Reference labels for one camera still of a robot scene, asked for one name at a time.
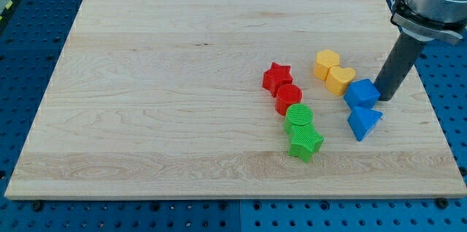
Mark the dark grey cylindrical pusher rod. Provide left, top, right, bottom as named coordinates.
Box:
left=374, top=32, right=426, bottom=101

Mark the blue cube block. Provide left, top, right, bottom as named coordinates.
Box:
left=344, top=79, right=380, bottom=109

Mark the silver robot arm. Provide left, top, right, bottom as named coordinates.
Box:
left=374, top=0, right=466, bottom=101

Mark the yellow heart block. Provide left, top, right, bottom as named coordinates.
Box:
left=325, top=66, right=356, bottom=96

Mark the yellow hexagon block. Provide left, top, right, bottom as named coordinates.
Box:
left=313, top=50, right=340, bottom=81

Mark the blue triangular prism block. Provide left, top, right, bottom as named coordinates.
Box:
left=347, top=106, right=383, bottom=142

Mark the green cylinder block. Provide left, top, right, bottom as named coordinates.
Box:
left=284, top=103, right=314, bottom=134

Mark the red cylinder block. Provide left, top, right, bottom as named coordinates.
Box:
left=275, top=84, right=303, bottom=116

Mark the red star block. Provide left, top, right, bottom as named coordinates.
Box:
left=262, top=62, right=293, bottom=98

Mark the green star block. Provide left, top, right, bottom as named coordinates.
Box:
left=287, top=123, right=324, bottom=163

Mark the light wooden board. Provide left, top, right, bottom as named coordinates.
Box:
left=5, top=0, right=466, bottom=201

